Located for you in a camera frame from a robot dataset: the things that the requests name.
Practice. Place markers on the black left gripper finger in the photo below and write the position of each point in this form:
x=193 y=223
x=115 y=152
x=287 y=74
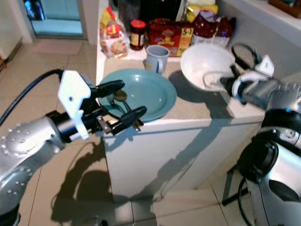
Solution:
x=112 y=87
x=131 y=117

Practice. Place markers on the metal spoon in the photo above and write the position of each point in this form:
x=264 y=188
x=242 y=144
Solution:
x=120 y=95

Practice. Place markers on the white bowl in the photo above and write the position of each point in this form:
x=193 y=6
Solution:
x=202 y=59

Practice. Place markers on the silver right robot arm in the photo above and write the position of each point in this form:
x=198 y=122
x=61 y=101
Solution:
x=277 y=155

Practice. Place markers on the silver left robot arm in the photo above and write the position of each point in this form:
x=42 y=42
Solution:
x=23 y=146

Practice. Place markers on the teal round plate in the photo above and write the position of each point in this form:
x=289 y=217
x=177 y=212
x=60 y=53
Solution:
x=150 y=92

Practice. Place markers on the clear bag of bread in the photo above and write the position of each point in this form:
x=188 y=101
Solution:
x=114 y=40

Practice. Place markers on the blue-grey mug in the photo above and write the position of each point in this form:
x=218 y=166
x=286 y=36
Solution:
x=156 y=60

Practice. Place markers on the dark jar with red lid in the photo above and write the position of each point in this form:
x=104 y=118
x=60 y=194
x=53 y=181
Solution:
x=137 y=36

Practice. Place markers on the red snack bag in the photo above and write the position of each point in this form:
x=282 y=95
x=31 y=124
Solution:
x=211 y=28

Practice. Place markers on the white kitchen counter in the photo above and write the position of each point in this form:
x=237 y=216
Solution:
x=178 y=155

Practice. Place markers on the pink door mat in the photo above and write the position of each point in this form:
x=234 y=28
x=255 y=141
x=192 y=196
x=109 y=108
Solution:
x=57 y=47

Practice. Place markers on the red and yellow food box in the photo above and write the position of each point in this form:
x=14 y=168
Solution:
x=169 y=37

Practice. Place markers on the yellow snack bag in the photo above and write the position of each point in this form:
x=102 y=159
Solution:
x=201 y=10

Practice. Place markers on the glass door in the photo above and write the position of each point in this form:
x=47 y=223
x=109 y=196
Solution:
x=59 y=19

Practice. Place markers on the black kitchen appliance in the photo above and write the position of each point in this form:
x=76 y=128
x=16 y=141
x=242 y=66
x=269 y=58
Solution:
x=155 y=9

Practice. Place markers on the brown wooden tray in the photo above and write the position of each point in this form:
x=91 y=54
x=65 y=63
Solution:
x=284 y=7

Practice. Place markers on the black furniture leg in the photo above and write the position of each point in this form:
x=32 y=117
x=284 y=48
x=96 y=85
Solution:
x=228 y=190

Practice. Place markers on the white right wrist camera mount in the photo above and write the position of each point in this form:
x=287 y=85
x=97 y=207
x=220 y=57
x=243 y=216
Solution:
x=251 y=77

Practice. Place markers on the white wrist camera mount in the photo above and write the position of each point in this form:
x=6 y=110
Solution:
x=73 y=94
x=251 y=77

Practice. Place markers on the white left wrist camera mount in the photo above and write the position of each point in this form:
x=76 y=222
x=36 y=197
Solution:
x=73 y=94

